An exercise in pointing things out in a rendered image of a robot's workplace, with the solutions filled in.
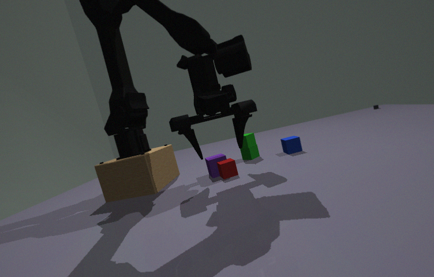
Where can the blue block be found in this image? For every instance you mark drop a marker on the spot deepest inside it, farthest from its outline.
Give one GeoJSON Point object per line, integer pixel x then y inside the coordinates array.
{"type": "Point", "coordinates": [291, 144]}

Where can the red block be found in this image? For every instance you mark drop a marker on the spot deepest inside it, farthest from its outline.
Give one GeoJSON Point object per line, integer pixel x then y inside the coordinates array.
{"type": "Point", "coordinates": [227, 168]}

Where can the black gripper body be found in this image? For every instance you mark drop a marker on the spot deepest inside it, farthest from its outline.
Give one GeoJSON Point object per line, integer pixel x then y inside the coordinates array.
{"type": "Point", "coordinates": [240, 109]}

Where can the purple block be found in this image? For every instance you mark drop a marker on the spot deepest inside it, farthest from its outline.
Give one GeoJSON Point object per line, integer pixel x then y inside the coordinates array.
{"type": "Point", "coordinates": [212, 164]}

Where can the green block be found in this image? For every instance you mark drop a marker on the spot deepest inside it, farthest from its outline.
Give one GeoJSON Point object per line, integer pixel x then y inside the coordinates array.
{"type": "Point", "coordinates": [249, 140]}
{"type": "Point", "coordinates": [250, 153]}

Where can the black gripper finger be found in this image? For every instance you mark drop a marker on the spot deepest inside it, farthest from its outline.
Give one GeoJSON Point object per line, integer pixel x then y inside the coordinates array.
{"type": "Point", "coordinates": [239, 127]}
{"type": "Point", "coordinates": [190, 135]}

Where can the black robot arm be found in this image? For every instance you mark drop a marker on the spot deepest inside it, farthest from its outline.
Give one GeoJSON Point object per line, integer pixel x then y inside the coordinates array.
{"type": "Point", "coordinates": [128, 108]}

